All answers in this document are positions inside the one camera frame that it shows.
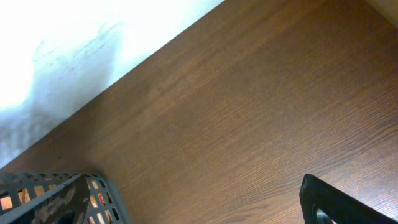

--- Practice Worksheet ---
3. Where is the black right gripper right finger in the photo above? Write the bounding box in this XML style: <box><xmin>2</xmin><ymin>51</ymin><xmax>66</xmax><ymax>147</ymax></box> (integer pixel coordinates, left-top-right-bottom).
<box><xmin>299</xmin><ymin>174</ymin><xmax>397</xmax><ymax>224</ymax></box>

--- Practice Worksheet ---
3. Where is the grey plastic basket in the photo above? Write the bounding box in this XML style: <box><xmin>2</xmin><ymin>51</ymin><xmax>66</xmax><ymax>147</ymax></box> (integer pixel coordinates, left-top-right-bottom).
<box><xmin>1</xmin><ymin>172</ymin><xmax>132</xmax><ymax>224</ymax></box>

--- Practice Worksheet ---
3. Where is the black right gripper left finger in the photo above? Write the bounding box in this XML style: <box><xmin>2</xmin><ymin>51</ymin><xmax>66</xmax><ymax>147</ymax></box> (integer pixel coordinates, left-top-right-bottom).
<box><xmin>1</xmin><ymin>175</ymin><xmax>90</xmax><ymax>224</ymax></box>

